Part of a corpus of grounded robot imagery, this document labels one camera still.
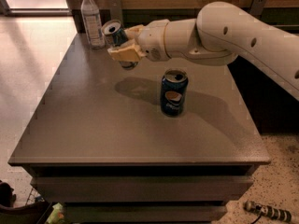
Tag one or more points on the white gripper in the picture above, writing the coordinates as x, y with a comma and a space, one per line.
151, 41

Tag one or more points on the red bull can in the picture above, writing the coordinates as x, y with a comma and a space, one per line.
114, 33

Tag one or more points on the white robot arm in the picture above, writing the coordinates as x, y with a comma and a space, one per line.
217, 36

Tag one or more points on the clear plastic water bottle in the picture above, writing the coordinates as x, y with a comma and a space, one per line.
92, 24

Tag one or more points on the blue pepsi can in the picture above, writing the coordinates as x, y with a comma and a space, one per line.
173, 92

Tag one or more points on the upper grey drawer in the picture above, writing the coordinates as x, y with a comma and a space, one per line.
123, 189

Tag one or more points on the grey drawer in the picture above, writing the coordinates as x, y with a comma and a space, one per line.
123, 189
144, 214

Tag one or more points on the lower grey drawer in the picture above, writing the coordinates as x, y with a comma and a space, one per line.
144, 214

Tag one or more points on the dark bin with trash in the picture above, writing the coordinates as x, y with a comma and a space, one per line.
33, 213

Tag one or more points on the left metal bracket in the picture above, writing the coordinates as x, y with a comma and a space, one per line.
115, 9

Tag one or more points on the metal bracket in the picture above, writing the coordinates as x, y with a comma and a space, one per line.
256, 7
115, 9

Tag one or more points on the right metal bracket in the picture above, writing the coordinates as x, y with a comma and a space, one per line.
256, 7

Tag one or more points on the black white striped handle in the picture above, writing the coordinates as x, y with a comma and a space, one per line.
273, 213

